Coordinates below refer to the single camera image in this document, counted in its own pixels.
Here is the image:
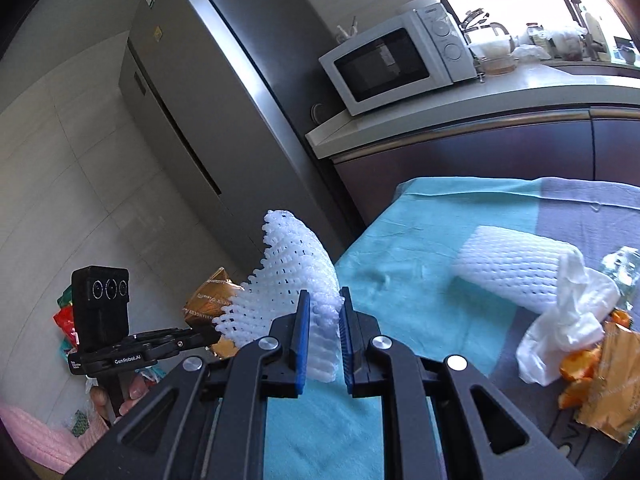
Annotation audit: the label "person's left hand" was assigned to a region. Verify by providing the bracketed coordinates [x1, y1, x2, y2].
[89, 372, 151, 423]

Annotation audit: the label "clear plastic bottle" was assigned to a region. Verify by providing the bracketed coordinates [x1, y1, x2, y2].
[600, 246, 640, 301]

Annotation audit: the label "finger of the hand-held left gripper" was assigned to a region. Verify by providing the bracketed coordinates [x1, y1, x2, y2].
[176, 326, 223, 357]

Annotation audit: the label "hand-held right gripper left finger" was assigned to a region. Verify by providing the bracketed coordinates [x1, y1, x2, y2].
[62, 290, 312, 480]

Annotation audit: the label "white foam fruit net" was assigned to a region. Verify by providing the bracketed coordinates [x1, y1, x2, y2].
[452, 225, 583, 313]
[212, 209, 346, 383]

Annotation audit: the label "crumpled white tissue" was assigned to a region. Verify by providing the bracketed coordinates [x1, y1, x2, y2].
[516, 252, 621, 386]

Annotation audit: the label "teal table cloth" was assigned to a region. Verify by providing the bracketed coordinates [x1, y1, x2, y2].
[260, 176, 546, 480]

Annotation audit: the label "brown kitchen cabinet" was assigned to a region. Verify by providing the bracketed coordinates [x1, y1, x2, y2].
[306, 57, 640, 241]

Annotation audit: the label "glass teapot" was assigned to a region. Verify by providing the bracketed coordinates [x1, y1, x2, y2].
[462, 7, 521, 76]

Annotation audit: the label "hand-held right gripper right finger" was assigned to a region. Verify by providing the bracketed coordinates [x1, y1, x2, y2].
[339, 286, 586, 480]

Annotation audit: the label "grey table mat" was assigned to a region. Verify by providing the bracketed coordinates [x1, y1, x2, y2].
[430, 176, 640, 480]

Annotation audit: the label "red snack packet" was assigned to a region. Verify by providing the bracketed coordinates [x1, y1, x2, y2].
[53, 307, 77, 347]

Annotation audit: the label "silver refrigerator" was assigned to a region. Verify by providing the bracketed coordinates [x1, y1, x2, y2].
[118, 0, 368, 281]

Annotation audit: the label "white plastic bags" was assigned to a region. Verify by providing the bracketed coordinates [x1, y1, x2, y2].
[514, 22, 587, 61]

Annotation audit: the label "golden foil wrapper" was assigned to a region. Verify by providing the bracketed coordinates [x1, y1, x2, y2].
[182, 267, 246, 361]
[575, 320, 640, 443]

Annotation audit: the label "white microwave oven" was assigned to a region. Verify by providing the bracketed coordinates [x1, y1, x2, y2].
[318, 0, 478, 117]

